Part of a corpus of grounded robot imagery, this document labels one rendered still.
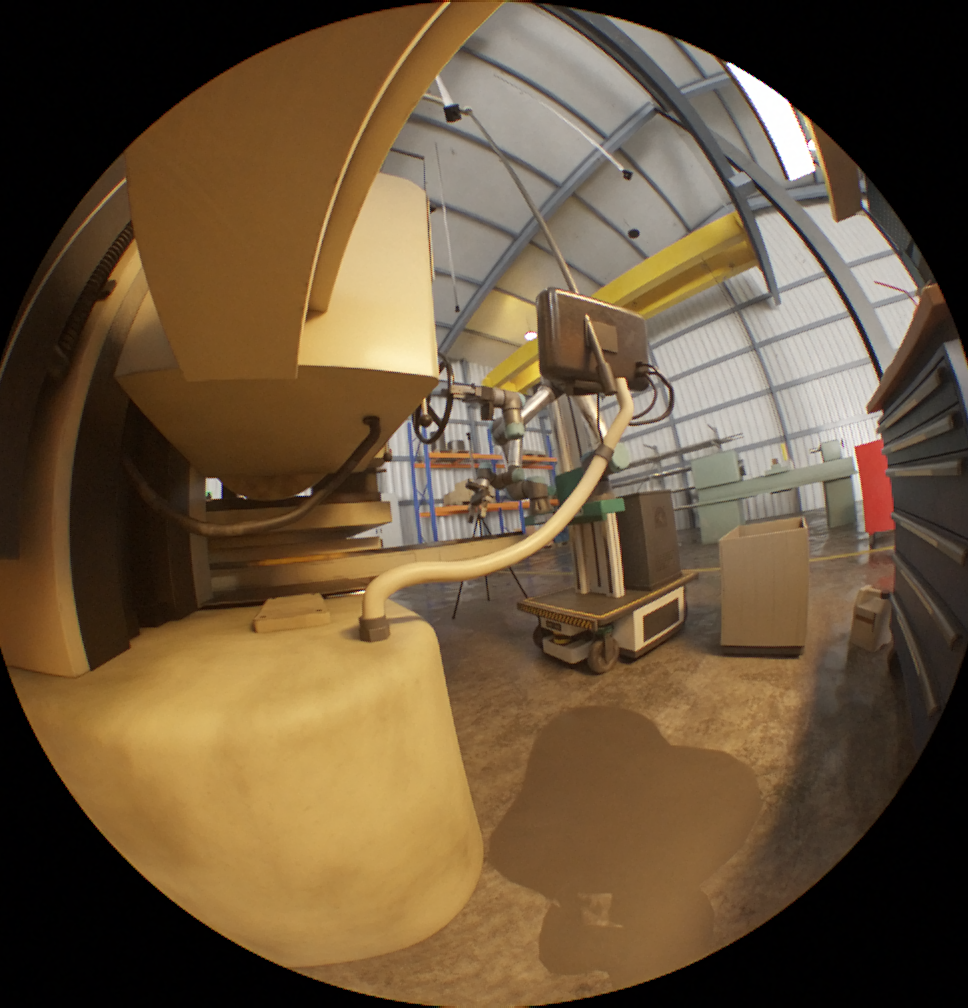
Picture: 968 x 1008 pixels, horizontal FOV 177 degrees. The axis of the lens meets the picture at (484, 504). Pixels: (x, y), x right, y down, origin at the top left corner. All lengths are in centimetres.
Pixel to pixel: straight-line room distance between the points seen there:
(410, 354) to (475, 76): 758
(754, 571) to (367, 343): 152
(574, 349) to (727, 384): 924
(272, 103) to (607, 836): 115
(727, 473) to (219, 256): 569
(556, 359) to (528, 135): 779
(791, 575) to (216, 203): 168
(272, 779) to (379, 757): 13
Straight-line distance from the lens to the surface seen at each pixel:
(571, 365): 74
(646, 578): 172
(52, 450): 57
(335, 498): 146
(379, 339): 63
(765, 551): 146
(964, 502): 76
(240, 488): 130
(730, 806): 96
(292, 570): 159
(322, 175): 31
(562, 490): 182
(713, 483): 569
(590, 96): 878
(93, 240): 63
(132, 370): 67
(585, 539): 183
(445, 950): 78
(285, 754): 35
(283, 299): 41
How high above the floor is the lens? 74
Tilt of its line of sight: 6 degrees up
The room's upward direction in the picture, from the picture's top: 8 degrees counter-clockwise
